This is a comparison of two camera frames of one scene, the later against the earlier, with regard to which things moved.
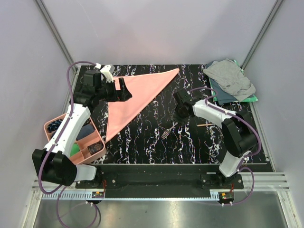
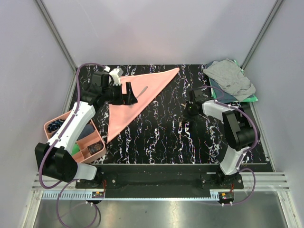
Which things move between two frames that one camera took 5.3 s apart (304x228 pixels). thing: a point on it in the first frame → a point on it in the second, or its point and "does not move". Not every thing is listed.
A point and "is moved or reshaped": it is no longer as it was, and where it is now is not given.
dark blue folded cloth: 223,96 does not move
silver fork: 166,134 → 143,90
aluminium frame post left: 54,32 does not move
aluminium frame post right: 276,5 does not move
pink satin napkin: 143,88 does not move
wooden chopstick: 198,125 is moved or reshaped
